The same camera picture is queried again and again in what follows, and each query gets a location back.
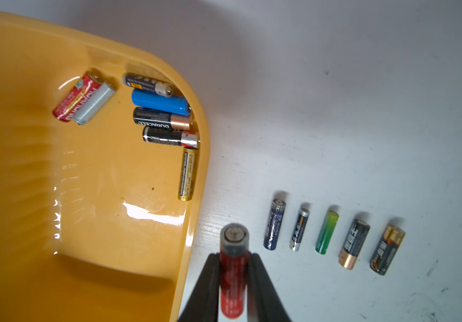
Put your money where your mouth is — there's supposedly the black Duracell battery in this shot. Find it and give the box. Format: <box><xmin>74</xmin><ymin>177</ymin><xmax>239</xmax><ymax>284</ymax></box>
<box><xmin>133</xmin><ymin>107</ymin><xmax>192</xmax><ymax>131</ymax></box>

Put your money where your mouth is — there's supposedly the pale grey battery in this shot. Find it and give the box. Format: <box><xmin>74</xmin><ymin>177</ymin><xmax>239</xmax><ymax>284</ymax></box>
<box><xmin>73</xmin><ymin>82</ymin><xmax>117</xmax><ymax>126</ymax></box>

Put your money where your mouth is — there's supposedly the yellow plastic storage box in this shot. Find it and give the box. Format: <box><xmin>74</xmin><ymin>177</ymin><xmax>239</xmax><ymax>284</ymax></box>
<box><xmin>0</xmin><ymin>12</ymin><xmax>210</xmax><ymax>321</ymax></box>

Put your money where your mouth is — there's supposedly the black copper battery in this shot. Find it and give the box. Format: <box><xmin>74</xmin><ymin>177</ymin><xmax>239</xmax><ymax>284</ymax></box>
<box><xmin>339</xmin><ymin>219</ymin><xmax>370</xmax><ymax>270</ymax></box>

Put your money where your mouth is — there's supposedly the gold Guangming battery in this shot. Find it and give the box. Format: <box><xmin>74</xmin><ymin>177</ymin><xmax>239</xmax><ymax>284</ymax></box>
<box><xmin>178</xmin><ymin>148</ymin><xmax>198</xmax><ymax>202</ymax></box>

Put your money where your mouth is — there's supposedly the black red tip battery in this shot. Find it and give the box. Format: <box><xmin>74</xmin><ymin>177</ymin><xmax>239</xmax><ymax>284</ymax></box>
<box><xmin>142</xmin><ymin>126</ymin><xmax>199</xmax><ymax>150</ymax></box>

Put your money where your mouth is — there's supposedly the red Huahong battery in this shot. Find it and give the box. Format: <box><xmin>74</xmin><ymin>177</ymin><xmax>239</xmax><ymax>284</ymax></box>
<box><xmin>53</xmin><ymin>71</ymin><xmax>103</xmax><ymax>123</ymax></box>

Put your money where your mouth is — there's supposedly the red Deli carbon battery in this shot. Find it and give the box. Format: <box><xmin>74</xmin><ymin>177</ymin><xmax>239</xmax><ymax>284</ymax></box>
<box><xmin>219</xmin><ymin>223</ymin><xmax>250</xmax><ymax>319</ymax></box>

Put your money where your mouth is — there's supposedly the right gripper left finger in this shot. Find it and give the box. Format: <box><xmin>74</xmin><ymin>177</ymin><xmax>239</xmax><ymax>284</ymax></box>
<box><xmin>178</xmin><ymin>253</ymin><xmax>221</xmax><ymax>322</ymax></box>

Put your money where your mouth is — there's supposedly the black silver battery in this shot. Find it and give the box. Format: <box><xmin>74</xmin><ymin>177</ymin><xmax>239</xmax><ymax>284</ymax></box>
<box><xmin>122</xmin><ymin>72</ymin><xmax>174</xmax><ymax>97</ymax></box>

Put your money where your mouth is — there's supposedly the green battery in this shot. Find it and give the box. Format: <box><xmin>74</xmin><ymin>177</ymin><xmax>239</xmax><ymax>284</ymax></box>
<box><xmin>315</xmin><ymin>210</ymin><xmax>339</xmax><ymax>255</ymax></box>

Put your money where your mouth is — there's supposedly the black white tip battery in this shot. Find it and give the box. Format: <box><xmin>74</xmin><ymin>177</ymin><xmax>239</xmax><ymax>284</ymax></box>
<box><xmin>370</xmin><ymin>224</ymin><xmax>406</xmax><ymax>276</ymax></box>

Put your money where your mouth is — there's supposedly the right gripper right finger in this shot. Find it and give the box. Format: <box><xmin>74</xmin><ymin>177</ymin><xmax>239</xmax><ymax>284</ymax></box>
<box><xmin>247</xmin><ymin>253</ymin><xmax>291</xmax><ymax>322</ymax></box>

